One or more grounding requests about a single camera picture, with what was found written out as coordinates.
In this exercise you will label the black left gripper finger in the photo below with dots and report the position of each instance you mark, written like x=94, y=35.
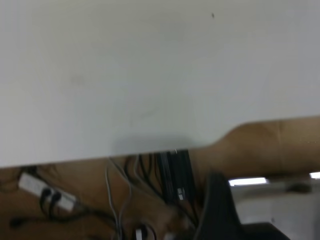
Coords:
x=217, y=212

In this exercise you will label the black table leg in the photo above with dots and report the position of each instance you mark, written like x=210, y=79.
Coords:
x=177, y=175

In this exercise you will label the white power strip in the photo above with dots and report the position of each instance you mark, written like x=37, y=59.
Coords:
x=30, y=183

